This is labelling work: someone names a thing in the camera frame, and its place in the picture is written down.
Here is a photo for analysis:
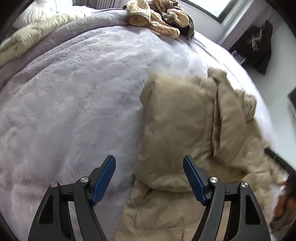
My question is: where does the grey window curtain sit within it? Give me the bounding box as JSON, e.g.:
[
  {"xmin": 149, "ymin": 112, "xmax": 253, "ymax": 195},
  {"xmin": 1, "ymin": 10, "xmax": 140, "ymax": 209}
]
[{"xmin": 218, "ymin": 1, "xmax": 266, "ymax": 50}]

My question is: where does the right hand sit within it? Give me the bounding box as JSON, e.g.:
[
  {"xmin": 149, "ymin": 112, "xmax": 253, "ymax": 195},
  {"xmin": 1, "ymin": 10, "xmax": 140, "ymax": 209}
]
[{"xmin": 274, "ymin": 192, "xmax": 295, "ymax": 218}]

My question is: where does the lavender quilted bedspread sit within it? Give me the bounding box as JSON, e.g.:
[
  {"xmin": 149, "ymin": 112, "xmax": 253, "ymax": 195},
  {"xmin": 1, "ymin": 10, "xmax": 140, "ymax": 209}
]
[{"xmin": 1, "ymin": 10, "xmax": 273, "ymax": 240}]

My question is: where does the round white cushion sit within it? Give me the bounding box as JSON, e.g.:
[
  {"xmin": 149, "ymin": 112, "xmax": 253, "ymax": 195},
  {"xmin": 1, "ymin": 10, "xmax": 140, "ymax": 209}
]
[{"xmin": 12, "ymin": 0, "xmax": 75, "ymax": 30}]

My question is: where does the black hanging garment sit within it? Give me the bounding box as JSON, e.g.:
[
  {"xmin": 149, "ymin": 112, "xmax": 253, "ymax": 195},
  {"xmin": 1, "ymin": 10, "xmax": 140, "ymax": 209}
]
[{"xmin": 229, "ymin": 20, "xmax": 273, "ymax": 75}]

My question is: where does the tan puffer down jacket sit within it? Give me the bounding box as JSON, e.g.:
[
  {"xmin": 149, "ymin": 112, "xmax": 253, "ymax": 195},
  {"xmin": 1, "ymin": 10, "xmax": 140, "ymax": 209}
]
[{"xmin": 115, "ymin": 68, "xmax": 282, "ymax": 240}]

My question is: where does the beige striped garment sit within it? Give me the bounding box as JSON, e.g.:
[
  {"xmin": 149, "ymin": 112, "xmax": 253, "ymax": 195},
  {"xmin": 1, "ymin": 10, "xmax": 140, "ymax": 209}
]
[{"xmin": 122, "ymin": 0, "xmax": 185, "ymax": 39}]

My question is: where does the cream fluffy blanket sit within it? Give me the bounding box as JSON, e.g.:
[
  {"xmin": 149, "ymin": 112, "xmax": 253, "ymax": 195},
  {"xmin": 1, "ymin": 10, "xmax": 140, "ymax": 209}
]
[{"xmin": 1, "ymin": 11, "xmax": 91, "ymax": 66}]

